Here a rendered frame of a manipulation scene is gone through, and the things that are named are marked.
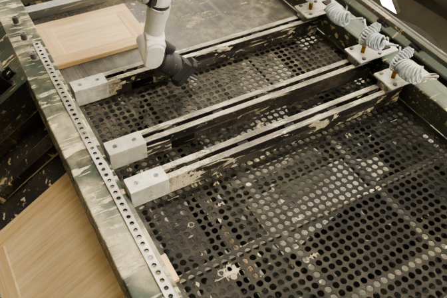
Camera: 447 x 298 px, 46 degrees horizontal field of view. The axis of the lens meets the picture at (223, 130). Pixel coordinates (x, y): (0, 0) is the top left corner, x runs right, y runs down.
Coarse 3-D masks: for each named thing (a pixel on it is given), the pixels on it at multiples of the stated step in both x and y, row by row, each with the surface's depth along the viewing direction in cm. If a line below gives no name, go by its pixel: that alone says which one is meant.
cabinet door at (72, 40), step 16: (80, 16) 231; (96, 16) 231; (112, 16) 232; (128, 16) 232; (48, 32) 221; (64, 32) 222; (80, 32) 223; (96, 32) 223; (112, 32) 224; (128, 32) 224; (48, 48) 214; (64, 48) 215; (80, 48) 215; (96, 48) 215; (112, 48) 215; (128, 48) 218; (64, 64) 207
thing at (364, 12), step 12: (336, 0) 293; (348, 0) 282; (360, 12) 276; (384, 12) 269; (396, 36) 260; (420, 36) 254; (420, 60) 249; (432, 60) 246; (432, 72) 247; (444, 72) 241; (252, 288) 219
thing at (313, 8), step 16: (320, 0) 231; (304, 16) 223; (240, 32) 218; (256, 32) 219; (272, 32) 219; (288, 32) 224; (304, 32) 229; (192, 48) 209; (208, 48) 209; (224, 48) 211; (240, 48) 215; (256, 48) 220; (208, 64) 212; (80, 80) 192; (96, 80) 192; (112, 80) 193; (128, 80) 197; (144, 80) 200; (80, 96) 190; (96, 96) 194
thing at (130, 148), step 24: (384, 24) 196; (360, 48) 207; (312, 72) 201; (336, 72) 202; (360, 72) 208; (240, 96) 189; (264, 96) 190; (288, 96) 194; (192, 120) 182; (216, 120) 182; (240, 120) 189; (120, 144) 170; (144, 144) 172; (168, 144) 178
